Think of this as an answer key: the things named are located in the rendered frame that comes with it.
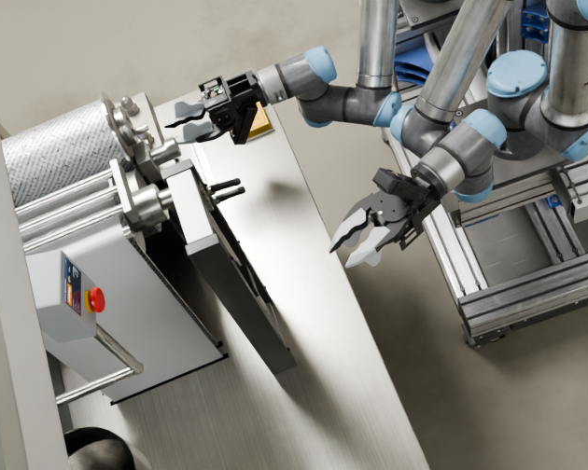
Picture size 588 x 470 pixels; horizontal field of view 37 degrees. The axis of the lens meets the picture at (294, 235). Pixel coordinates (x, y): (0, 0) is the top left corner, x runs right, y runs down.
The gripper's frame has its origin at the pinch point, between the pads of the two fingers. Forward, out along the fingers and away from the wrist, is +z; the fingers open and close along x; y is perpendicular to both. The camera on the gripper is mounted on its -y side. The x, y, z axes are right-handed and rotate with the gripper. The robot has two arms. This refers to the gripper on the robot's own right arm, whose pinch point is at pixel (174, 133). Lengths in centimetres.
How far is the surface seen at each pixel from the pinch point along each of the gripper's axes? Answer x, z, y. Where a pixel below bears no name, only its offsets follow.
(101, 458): 72, 19, 36
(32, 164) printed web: 10.1, 23.3, 20.9
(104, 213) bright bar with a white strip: 37, 9, 37
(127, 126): 8.6, 5.3, 18.6
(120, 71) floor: -124, 25, -112
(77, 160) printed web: 11.8, 15.7, 18.9
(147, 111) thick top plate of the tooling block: -13.4, 4.6, -6.5
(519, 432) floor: 59, -50, -108
